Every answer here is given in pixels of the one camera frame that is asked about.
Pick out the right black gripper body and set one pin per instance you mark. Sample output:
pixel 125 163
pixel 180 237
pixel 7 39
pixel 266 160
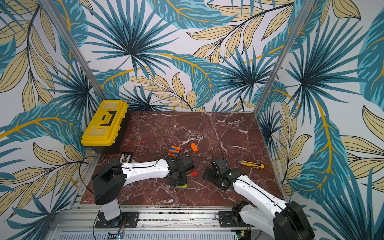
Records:
pixel 210 175

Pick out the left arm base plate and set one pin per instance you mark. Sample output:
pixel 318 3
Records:
pixel 127 220

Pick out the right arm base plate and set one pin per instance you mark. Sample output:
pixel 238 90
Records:
pixel 229 219

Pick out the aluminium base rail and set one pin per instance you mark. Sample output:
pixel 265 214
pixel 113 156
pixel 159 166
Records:
pixel 153 224

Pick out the yellow black toolbox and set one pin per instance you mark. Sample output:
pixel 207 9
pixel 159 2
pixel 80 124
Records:
pixel 105 132

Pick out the orange lego brick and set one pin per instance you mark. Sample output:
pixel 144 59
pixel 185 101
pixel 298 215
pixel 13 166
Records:
pixel 172 155
pixel 174 148
pixel 194 147

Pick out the lime green lego brick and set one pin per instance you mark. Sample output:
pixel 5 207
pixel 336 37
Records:
pixel 182 186

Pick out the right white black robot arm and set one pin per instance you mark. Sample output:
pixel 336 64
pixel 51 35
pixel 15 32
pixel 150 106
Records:
pixel 273 216

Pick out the aluminium corner post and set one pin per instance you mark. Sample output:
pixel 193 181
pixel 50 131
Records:
pixel 59 22
pixel 291 37

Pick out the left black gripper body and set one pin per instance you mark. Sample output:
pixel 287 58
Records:
pixel 180 181

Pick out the right aluminium corner post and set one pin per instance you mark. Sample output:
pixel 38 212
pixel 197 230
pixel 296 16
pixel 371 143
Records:
pixel 291 37

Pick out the yellow utility knife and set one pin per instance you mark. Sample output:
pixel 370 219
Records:
pixel 251 164

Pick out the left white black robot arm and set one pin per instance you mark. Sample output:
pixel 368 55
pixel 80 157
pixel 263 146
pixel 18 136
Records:
pixel 114 175

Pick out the left aluminium corner post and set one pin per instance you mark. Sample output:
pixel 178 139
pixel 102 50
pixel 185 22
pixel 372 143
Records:
pixel 59 22

